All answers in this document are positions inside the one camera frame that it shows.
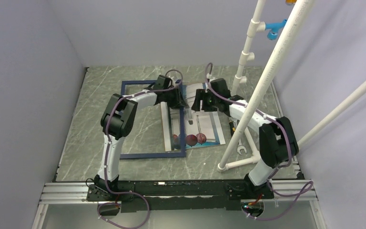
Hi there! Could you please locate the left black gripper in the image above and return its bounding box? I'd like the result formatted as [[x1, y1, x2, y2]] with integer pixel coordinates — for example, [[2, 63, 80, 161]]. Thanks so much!
[[163, 87, 187, 109]]

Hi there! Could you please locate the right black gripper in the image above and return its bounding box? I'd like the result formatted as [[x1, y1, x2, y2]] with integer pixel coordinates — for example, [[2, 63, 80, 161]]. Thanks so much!
[[192, 89, 220, 112]]

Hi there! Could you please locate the photo of woman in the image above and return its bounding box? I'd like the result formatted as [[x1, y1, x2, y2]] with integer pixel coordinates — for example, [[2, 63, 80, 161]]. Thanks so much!
[[161, 83, 226, 152]]

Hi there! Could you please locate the blue picture frame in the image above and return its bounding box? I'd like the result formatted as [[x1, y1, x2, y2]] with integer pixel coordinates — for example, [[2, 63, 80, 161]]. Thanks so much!
[[119, 80, 186, 159]]

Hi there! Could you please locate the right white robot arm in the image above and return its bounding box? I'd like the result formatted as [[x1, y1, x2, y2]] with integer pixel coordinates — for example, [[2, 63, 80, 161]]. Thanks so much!
[[192, 78, 299, 198]]

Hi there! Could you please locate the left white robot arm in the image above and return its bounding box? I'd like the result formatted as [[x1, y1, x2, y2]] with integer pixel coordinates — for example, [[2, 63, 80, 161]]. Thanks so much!
[[93, 75, 188, 200]]

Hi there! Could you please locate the silver 24mm wrench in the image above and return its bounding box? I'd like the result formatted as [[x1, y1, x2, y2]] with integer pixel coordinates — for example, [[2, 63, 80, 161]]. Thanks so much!
[[237, 139, 247, 155]]

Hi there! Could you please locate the blue pipe valve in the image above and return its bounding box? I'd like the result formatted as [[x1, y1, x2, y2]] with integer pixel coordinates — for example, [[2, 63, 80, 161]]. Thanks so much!
[[265, 19, 287, 41]]

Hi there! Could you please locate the orange pipe fitting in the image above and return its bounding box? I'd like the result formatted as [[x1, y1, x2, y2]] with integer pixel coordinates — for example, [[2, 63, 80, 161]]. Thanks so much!
[[285, 0, 297, 5]]

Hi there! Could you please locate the white diagonal pole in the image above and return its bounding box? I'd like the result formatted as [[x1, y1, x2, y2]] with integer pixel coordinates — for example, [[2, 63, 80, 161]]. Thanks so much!
[[297, 80, 366, 148]]

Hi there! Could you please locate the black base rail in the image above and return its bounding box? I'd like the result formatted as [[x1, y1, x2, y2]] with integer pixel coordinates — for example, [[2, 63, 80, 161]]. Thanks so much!
[[86, 179, 274, 213]]

